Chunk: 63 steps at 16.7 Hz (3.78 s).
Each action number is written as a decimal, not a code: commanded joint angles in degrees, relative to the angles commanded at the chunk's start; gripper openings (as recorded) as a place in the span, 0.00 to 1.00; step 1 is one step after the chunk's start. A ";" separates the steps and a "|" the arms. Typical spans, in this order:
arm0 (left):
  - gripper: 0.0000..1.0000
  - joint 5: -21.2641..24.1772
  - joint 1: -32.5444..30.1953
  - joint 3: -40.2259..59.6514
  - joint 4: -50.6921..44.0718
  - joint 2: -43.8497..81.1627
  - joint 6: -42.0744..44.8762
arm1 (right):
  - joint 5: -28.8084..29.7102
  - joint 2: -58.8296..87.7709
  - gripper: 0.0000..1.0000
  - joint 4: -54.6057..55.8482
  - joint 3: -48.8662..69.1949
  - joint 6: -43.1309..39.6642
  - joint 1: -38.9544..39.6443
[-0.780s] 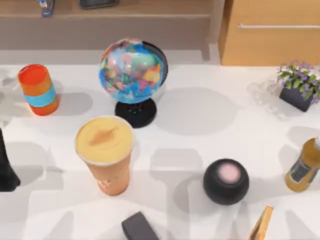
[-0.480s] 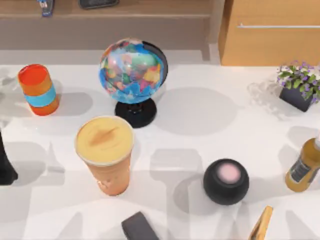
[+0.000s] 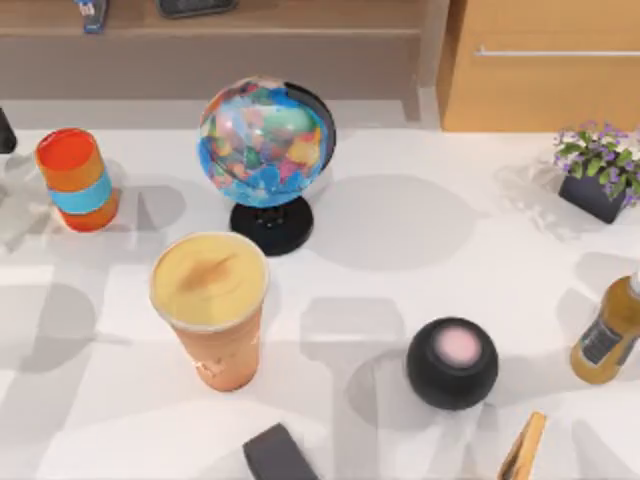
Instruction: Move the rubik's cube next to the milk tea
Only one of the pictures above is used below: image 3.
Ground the long metal handle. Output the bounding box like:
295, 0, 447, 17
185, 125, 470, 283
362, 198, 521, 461
474, 45, 640, 58

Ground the wooden cupboard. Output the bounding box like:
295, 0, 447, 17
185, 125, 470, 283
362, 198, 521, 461
435, 0, 640, 134

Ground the wooden frame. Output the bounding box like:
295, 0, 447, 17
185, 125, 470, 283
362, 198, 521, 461
496, 410, 548, 480

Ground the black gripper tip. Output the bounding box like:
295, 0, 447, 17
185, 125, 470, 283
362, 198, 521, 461
0, 107, 18, 156

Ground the blue and white packet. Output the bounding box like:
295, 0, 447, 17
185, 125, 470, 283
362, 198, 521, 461
74, 0, 112, 36

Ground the amber juice bottle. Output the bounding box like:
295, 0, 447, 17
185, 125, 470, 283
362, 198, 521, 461
569, 270, 640, 386

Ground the wooden open shelf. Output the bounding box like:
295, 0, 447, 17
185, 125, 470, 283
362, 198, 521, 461
0, 0, 450, 122

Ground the orange and blue cup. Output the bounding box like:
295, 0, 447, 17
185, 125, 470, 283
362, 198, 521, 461
34, 127, 121, 234

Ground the dark grey box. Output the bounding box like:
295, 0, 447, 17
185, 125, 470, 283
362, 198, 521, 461
242, 422, 321, 480

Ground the orange drink cup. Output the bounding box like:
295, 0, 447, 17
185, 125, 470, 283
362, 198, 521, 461
149, 231, 271, 393

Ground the black round speaker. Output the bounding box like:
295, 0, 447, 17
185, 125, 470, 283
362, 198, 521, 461
405, 315, 500, 412

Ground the colourful globe on black stand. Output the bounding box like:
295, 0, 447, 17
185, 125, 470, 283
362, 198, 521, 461
198, 75, 337, 258

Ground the purple flower plant pot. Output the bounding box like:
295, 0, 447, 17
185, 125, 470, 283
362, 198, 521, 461
553, 120, 640, 225

